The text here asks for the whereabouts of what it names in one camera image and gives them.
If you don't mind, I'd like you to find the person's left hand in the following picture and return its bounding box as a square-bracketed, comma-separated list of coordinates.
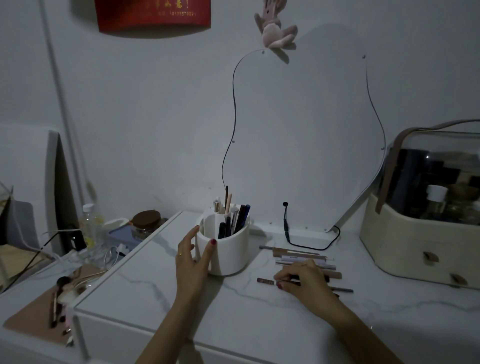
[175, 225, 218, 298]

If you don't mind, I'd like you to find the person's right hand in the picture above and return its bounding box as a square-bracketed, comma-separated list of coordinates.
[273, 259, 340, 320]

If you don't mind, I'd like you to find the white round pen holder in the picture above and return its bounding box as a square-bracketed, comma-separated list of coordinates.
[196, 204, 251, 277]

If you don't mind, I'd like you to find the brown makeup pencil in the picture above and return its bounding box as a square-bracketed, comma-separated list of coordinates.
[257, 277, 301, 287]

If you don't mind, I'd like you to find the person's right forearm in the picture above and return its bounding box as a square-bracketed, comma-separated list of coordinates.
[315, 300, 404, 364]

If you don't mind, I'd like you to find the person's left forearm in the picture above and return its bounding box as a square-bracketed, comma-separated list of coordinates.
[135, 290, 211, 364]

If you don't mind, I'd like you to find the row of makeup pencils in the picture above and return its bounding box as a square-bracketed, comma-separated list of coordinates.
[259, 245, 354, 294]

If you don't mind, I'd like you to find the bunch of makeup pens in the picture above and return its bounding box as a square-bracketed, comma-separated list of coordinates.
[213, 185, 251, 239]

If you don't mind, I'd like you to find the glass jar with brown lid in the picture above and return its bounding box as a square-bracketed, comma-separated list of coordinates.
[130, 210, 163, 241]

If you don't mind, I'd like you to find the blue box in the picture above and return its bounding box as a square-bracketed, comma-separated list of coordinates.
[108, 224, 148, 257]

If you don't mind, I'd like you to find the clear plastic bottle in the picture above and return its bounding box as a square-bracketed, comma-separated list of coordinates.
[79, 203, 106, 249]

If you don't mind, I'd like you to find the cream cosmetic storage box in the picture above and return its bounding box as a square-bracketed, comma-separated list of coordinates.
[359, 119, 480, 290]

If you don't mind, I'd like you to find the wavy frameless mirror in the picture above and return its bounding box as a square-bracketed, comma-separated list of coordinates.
[221, 23, 387, 234]

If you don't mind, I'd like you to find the white framed panel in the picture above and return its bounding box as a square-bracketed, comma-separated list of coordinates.
[44, 129, 82, 256]

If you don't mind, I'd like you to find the clear bottle with white cap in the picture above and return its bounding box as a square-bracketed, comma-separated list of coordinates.
[420, 184, 449, 221]

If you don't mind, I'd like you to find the brown mat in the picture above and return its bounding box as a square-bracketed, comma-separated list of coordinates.
[3, 263, 101, 344]

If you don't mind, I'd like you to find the pink plush bunny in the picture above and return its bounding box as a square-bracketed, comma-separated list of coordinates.
[254, 0, 299, 49]

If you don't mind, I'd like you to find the red paper poster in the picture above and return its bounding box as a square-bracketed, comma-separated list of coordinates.
[94, 0, 212, 34]

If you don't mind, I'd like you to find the black cable with plug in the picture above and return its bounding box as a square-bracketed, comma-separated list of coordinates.
[283, 202, 341, 251]

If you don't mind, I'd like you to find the white cable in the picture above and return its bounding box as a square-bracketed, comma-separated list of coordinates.
[40, 228, 126, 270]

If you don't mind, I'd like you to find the thin black cable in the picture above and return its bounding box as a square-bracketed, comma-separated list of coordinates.
[0, 229, 82, 294]

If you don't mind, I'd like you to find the white wall pipe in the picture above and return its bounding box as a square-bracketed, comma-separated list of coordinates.
[39, 0, 97, 212]

